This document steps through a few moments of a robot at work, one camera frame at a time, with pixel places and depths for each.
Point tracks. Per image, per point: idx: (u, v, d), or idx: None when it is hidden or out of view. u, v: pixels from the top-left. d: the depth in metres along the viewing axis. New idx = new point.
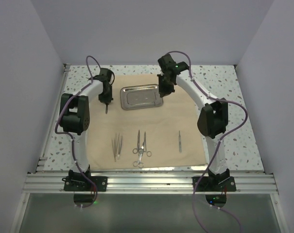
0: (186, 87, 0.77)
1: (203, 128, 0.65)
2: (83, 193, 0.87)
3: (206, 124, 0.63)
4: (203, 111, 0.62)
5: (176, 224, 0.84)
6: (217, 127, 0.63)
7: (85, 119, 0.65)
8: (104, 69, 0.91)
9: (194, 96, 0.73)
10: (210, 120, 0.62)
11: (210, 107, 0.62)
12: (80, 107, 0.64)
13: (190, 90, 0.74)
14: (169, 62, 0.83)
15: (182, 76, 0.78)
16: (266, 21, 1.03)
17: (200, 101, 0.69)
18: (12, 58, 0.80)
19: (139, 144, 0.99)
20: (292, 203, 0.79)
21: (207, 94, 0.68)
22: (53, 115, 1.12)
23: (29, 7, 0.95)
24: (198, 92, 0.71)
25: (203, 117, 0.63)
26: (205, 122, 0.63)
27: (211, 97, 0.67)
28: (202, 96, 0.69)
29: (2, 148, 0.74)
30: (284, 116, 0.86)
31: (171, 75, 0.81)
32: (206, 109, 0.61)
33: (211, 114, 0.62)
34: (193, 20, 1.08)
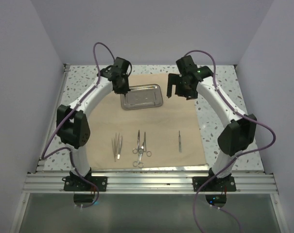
0: (208, 95, 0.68)
1: (224, 144, 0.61)
2: (83, 193, 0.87)
3: (230, 141, 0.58)
4: (229, 128, 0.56)
5: (176, 224, 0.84)
6: (239, 146, 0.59)
7: (82, 135, 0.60)
8: (120, 60, 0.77)
9: (217, 108, 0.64)
10: (234, 139, 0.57)
11: (236, 124, 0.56)
12: (77, 125, 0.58)
13: (214, 101, 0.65)
14: (190, 65, 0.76)
15: (205, 84, 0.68)
16: (267, 20, 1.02)
17: (224, 115, 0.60)
18: (12, 57, 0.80)
19: (139, 144, 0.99)
20: (292, 203, 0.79)
21: (233, 108, 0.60)
22: (53, 115, 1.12)
23: (29, 6, 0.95)
24: (223, 106, 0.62)
25: (227, 133, 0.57)
26: (229, 140, 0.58)
27: (238, 112, 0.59)
28: (228, 110, 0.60)
29: (2, 148, 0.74)
30: (284, 116, 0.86)
31: (193, 81, 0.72)
32: (232, 126, 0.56)
33: (236, 132, 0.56)
34: (193, 20, 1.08)
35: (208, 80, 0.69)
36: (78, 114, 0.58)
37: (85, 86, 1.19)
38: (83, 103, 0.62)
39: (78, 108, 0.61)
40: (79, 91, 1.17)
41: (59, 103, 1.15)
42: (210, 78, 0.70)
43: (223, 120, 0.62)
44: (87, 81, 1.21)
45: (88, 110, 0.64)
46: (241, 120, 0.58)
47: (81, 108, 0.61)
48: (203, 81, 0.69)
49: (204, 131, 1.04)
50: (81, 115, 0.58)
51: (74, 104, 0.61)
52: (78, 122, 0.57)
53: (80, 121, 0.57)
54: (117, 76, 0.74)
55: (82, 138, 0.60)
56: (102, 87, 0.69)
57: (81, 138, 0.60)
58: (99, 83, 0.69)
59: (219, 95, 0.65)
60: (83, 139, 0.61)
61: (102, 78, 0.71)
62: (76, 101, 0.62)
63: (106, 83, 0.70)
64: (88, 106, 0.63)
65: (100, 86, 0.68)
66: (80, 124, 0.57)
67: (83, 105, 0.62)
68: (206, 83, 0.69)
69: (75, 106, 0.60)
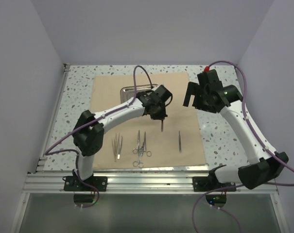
0: (233, 121, 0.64)
1: (244, 177, 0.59)
2: (83, 193, 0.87)
3: (252, 177, 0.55)
4: (257, 168, 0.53)
5: (176, 224, 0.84)
6: (261, 183, 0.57)
7: (93, 146, 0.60)
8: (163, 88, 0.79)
9: (244, 140, 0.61)
10: (259, 178, 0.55)
11: (266, 164, 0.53)
12: (91, 136, 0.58)
13: (240, 130, 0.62)
14: (214, 82, 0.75)
15: (233, 110, 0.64)
16: (267, 20, 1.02)
17: (253, 151, 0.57)
18: (11, 57, 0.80)
19: (139, 144, 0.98)
20: (292, 204, 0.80)
21: (264, 145, 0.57)
22: (53, 114, 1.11)
23: (29, 6, 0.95)
24: (252, 139, 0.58)
25: (252, 171, 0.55)
26: (252, 176, 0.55)
27: (269, 150, 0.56)
28: (257, 145, 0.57)
29: (2, 148, 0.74)
30: (284, 116, 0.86)
31: (217, 102, 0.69)
32: (261, 167, 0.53)
33: (264, 173, 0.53)
34: (193, 20, 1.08)
35: (235, 106, 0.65)
36: (97, 127, 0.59)
37: (85, 86, 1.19)
38: (108, 117, 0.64)
39: (100, 120, 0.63)
40: (79, 91, 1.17)
41: (58, 103, 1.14)
42: (238, 104, 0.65)
43: (250, 154, 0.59)
44: (87, 81, 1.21)
45: (109, 126, 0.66)
46: (271, 158, 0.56)
47: (103, 121, 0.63)
48: (231, 107, 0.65)
49: (204, 131, 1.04)
50: (99, 128, 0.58)
51: (98, 115, 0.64)
52: (93, 134, 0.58)
53: (94, 133, 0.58)
54: (152, 105, 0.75)
55: (91, 149, 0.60)
56: (133, 109, 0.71)
57: (89, 149, 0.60)
58: (131, 105, 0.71)
59: (248, 125, 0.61)
60: (92, 150, 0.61)
61: (136, 101, 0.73)
62: (102, 113, 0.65)
63: (139, 107, 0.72)
64: (111, 122, 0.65)
65: (131, 107, 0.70)
66: (94, 136, 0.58)
67: (107, 118, 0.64)
68: (233, 108, 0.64)
69: (98, 117, 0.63)
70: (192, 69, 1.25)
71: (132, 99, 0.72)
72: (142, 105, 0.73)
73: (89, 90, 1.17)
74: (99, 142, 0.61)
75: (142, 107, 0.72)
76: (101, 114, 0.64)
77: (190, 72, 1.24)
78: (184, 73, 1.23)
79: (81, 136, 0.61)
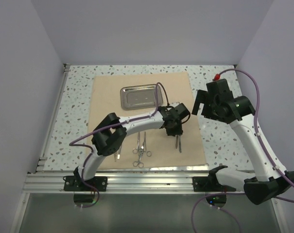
0: (243, 136, 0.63)
1: (250, 191, 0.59)
2: (83, 193, 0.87)
3: (258, 193, 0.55)
4: (265, 188, 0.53)
5: (176, 224, 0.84)
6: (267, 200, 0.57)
7: (111, 148, 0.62)
8: (182, 106, 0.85)
9: (253, 156, 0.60)
10: (266, 197, 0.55)
11: (275, 184, 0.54)
12: (113, 138, 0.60)
13: (250, 146, 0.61)
14: (224, 92, 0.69)
15: (244, 124, 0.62)
16: (267, 21, 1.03)
17: (263, 169, 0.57)
18: (12, 57, 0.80)
19: (139, 144, 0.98)
20: (292, 204, 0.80)
21: (274, 164, 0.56)
22: (53, 114, 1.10)
23: (29, 7, 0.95)
24: (262, 157, 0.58)
25: (260, 190, 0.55)
26: (259, 192, 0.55)
27: (279, 170, 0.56)
28: (267, 164, 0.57)
29: (2, 148, 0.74)
30: (284, 116, 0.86)
31: (228, 115, 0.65)
32: (270, 187, 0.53)
33: (272, 193, 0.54)
34: (193, 20, 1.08)
35: (246, 120, 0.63)
36: (121, 130, 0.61)
37: (85, 86, 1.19)
38: (131, 123, 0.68)
39: (125, 124, 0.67)
40: (79, 91, 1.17)
41: (58, 103, 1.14)
42: (250, 117, 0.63)
43: (258, 171, 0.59)
44: (87, 81, 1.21)
45: (129, 132, 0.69)
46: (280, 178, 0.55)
47: (126, 125, 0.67)
48: (242, 121, 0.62)
49: (204, 131, 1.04)
50: (122, 132, 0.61)
51: (123, 119, 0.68)
52: (116, 137, 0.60)
53: (118, 136, 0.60)
54: (171, 120, 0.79)
55: (108, 151, 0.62)
56: (154, 120, 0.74)
57: (108, 150, 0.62)
58: (153, 116, 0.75)
59: (260, 142, 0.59)
60: (109, 152, 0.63)
61: (158, 113, 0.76)
62: (126, 118, 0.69)
63: (159, 119, 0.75)
64: (132, 128, 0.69)
65: (153, 118, 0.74)
66: (116, 138, 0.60)
67: (129, 124, 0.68)
68: (245, 124, 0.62)
69: (123, 121, 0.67)
70: (192, 69, 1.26)
71: (155, 110, 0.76)
72: (163, 118, 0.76)
73: (89, 90, 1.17)
74: (118, 146, 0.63)
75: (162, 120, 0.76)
76: (125, 119, 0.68)
77: (190, 72, 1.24)
78: (184, 73, 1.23)
79: (101, 135, 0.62)
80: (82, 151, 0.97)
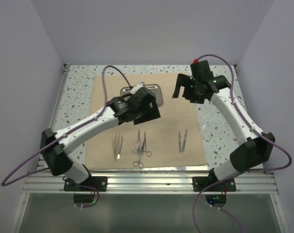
0: (221, 107, 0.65)
1: (236, 159, 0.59)
2: (83, 193, 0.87)
3: (243, 159, 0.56)
4: (245, 147, 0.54)
5: (176, 224, 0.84)
6: (252, 163, 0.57)
7: (60, 166, 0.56)
8: (142, 93, 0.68)
9: (232, 124, 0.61)
10: (249, 158, 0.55)
11: (253, 143, 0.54)
12: (52, 159, 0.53)
13: (228, 114, 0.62)
14: (205, 72, 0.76)
15: (220, 95, 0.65)
16: (267, 20, 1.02)
17: (240, 132, 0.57)
18: (11, 58, 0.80)
19: (139, 144, 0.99)
20: (292, 204, 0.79)
21: (250, 126, 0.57)
22: (53, 115, 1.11)
23: (29, 7, 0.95)
24: (239, 121, 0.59)
25: (242, 152, 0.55)
26: (242, 157, 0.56)
27: (255, 130, 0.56)
28: (244, 127, 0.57)
29: (2, 148, 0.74)
30: (284, 116, 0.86)
31: (207, 91, 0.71)
32: (249, 146, 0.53)
33: (252, 152, 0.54)
34: (193, 20, 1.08)
35: (223, 91, 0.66)
36: (57, 148, 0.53)
37: (85, 86, 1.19)
38: (71, 135, 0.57)
39: (61, 140, 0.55)
40: (80, 91, 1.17)
41: (58, 103, 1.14)
42: (226, 90, 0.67)
43: (237, 136, 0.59)
44: (87, 81, 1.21)
45: (74, 145, 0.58)
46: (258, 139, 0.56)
47: (64, 141, 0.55)
48: (219, 93, 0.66)
49: (204, 131, 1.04)
50: (60, 150, 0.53)
51: (60, 134, 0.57)
52: (54, 157, 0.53)
53: (55, 157, 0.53)
54: (130, 112, 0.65)
55: (60, 169, 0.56)
56: (103, 122, 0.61)
57: (54, 169, 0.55)
58: (100, 117, 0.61)
59: (236, 109, 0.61)
60: (59, 170, 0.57)
61: (107, 111, 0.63)
62: (64, 132, 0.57)
63: (109, 118, 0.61)
64: (75, 140, 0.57)
65: (100, 120, 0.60)
66: (54, 158, 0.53)
67: (69, 137, 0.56)
68: (221, 95, 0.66)
69: (59, 137, 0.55)
70: None
71: (102, 109, 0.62)
72: (114, 114, 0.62)
73: (89, 90, 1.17)
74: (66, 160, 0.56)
75: (113, 117, 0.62)
76: (62, 133, 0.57)
77: (190, 72, 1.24)
78: (184, 72, 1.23)
79: (46, 158, 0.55)
80: (82, 151, 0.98)
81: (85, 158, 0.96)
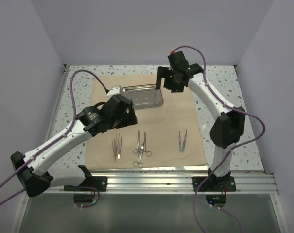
0: (198, 91, 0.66)
1: (216, 138, 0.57)
2: (83, 193, 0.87)
3: (220, 134, 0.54)
4: (219, 122, 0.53)
5: (176, 224, 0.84)
6: (231, 139, 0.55)
7: (35, 189, 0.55)
8: (113, 101, 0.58)
9: (208, 104, 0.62)
10: (226, 132, 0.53)
11: (226, 116, 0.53)
12: (23, 184, 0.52)
13: (203, 96, 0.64)
14: (181, 62, 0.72)
15: (195, 79, 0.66)
16: (267, 20, 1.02)
17: (215, 108, 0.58)
18: (11, 58, 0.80)
19: (139, 144, 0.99)
20: (292, 204, 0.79)
21: (223, 102, 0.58)
22: (54, 115, 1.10)
23: (29, 7, 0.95)
24: (213, 99, 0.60)
25: (217, 127, 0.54)
26: (219, 132, 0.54)
27: (228, 105, 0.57)
28: (217, 104, 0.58)
29: (2, 148, 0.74)
30: (284, 116, 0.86)
31: (184, 79, 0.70)
32: (222, 119, 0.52)
33: (227, 125, 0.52)
34: (192, 20, 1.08)
35: (197, 76, 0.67)
36: (26, 174, 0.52)
37: (85, 86, 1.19)
38: (39, 157, 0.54)
39: (30, 163, 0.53)
40: (80, 91, 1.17)
41: (58, 103, 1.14)
42: (199, 75, 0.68)
43: (214, 114, 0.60)
44: (87, 81, 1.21)
45: (45, 166, 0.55)
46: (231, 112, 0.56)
47: (33, 164, 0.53)
48: (193, 77, 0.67)
49: (204, 131, 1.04)
50: (28, 175, 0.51)
51: (27, 158, 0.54)
52: (24, 182, 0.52)
53: (25, 182, 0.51)
54: (102, 122, 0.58)
55: (35, 191, 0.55)
56: (72, 137, 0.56)
57: (30, 191, 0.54)
58: (70, 132, 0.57)
59: (209, 90, 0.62)
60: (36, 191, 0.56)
61: (76, 125, 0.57)
62: (32, 155, 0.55)
63: (79, 132, 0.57)
64: (44, 161, 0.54)
65: (69, 136, 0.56)
66: (25, 184, 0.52)
67: (37, 159, 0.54)
68: (196, 79, 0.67)
69: (27, 160, 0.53)
70: None
71: (71, 123, 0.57)
72: (84, 128, 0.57)
73: (89, 90, 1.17)
74: (41, 182, 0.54)
75: (83, 131, 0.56)
76: (31, 156, 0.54)
77: None
78: None
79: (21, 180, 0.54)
80: (82, 151, 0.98)
81: (85, 158, 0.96)
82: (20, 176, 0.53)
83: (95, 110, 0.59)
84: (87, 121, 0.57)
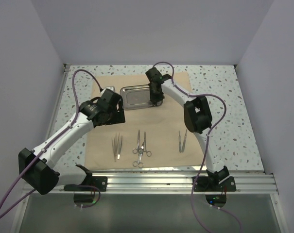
0: (170, 91, 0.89)
1: (189, 124, 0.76)
2: (83, 193, 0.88)
3: (190, 120, 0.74)
4: (186, 108, 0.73)
5: (175, 224, 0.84)
6: (201, 122, 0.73)
7: (46, 182, 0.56)
8: (109, 93, 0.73)
9: (178, 99, 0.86)
10: (194, 116, 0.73)
11: (191, 104, 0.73)
12: (37, 176, 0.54)
13: (174, 94, 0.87)
14: (155, 74, 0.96)
15: (166, 83, 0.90)
16: (267, 20, 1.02)
17: (182, 100, 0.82)
18: (11, 58, 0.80)
19: (139, 144, 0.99)
20: (293, 204, 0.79)
21: (187, 93, 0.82)
22: (53, 115, 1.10)
23: (29, 7, 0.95)
24: (180, 94, 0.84)
25: (187, 113, 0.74)
26: (189, 118, 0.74)
27: (191, 95, 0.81)
28: (183, 96, 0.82)
29: (2, 148, 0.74)
30: (284, 116, 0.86)
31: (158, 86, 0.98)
32: (188, 106, 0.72)
33: (192, 110, 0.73)
34: (193, 20, 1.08)
35: (167, 81, 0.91)
36: (40, 165, 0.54)
37: (85, 86, 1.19)
38: (50, 148, 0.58)
39: (42, 155, 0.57)
40: (79, 91, 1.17)
41: (58, 103, 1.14)
42: (169, 80, 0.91)
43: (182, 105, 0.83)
44: (87, 81, 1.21)
45: (56, 158, 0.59)
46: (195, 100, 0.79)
47: (45, 155, 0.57)
48: (165, 82, 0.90)
49: None
50: (43, 166, 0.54)
51: (38, 150, 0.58)
52: (38, 174, 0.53)
53: (40, 173, 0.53)
54: (101, 112, 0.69)
55: (45, 185, 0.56)
56: (77, 127, 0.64)
57: (42, 187, 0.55)
58: (75, 124, 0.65)
59: (177, 88, 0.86)
60: (46, 187, 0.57)
61: (80, 116, 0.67)
62: (42, 147, 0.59)
63: (83, 122, 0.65)
64: (55, 152, 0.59)
65: (75, 126, 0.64)
66: (40, 175, 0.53)
67: (48, 151, 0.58)
68: (166, 83, 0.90)
69: (38, 153, 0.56)
70: (192, 69, 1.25)
71: (75, 116, 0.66)
72: (87, 118, 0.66)
73: (89, 90, 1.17)
74: (53, 173, 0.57)
75: (87, 121, 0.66)
76: (41, 148, 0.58)
77: (190, 72, 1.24)
78: (184, 72, 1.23)
79: (30, 176, 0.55)
80: (82, 151, 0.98)
81: (85, 158, 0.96)
82: (30, 171, 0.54)
83: (93, 103, 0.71)
84: (88, 113, 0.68)
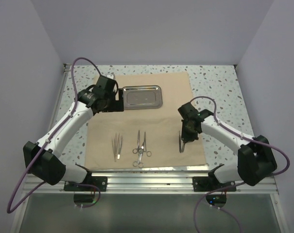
0: (213, 132, 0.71)
1: (246, 174, 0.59)
2: (83, 193, 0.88)
3: (249, 170, 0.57)
4: (242, 155, 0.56)
5: (175, 224, 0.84)
6: (263, 171, 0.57)
7: (54, 173, 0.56)
8: (104, 79, 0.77)
9: (225, 141, 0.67)
10: (253, 164, 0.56)
11: (249, 149, 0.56)
12: (45, 168, 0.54)
13: (219, 136, 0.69)
14: (191, 110, 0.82)
15: (208, 122, 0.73)
16: (266, 20, 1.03)
17: (233, 142, 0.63)
18: (11, 57, 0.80)
19: (139, 144, 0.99)
20: (293, 204, 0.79)
21: (239, 134, 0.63)
22: (53, 115, 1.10)
23: (28, 6, 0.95)
24: (229, 135, 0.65)
25: (243, 161, 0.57)
26: (247, 167, 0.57)
27: (245, 137, 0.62)
28: (234, 138, 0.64)
29: (2, 147, 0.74)
30: (284, 116, 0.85)
31: (197, 125, 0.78)
32: (245, 152, 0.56)
33: (251, 157, 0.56)
34: (193, 20, 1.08)
35: (208, 119, 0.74)
36: (46, 155, 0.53)
37: (85, 86, 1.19)
38: (54, 138, 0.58)
39: (47, 146, 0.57)
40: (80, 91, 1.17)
41: (58, 103, 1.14)
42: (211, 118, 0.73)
43: (233, 148, 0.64)
44: (87, 81, 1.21)
45: (60, 147, 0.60)
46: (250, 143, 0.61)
47: (50, 145, 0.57)
48: (205, 120, 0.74)
49: None
50: (49, 156, 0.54)
51: (43, 141, 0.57)
52: (45, 164, 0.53)
53: (47, 163, 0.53)
54: (99, 99, 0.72)
55: (54, 176, 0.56)
56: (78, 115, 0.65)
57: (50, 178, 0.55)
58: (75, 112, 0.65)
59: (223, 128, 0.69)
60: (55, 178, 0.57)
61: (79, 105, 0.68)
62: (45, 139, 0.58)
63: (83, 110, 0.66)
64: (60, 141, 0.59)
65: (76, 115, 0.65)
66: (47, 166, 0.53)
67: (53, 141, 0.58)
68: (207, 121, 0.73)
69: (43, 144, 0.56)
70: (192, 69, 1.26)
71: (74, 105, 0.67)
72: (86, 106, 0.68)
73: None
74: (59, 164, 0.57)
75: (86, 108, 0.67)
76: (45, 139, 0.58)
77: (190, 72, 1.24)
78: (184, 73, 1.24)
79: (38, 169, 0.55)
80: (82, 151, 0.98)
81: (85, 158, 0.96)
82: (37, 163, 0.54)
83: (89, 91, 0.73)
84: (86, 101, 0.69)
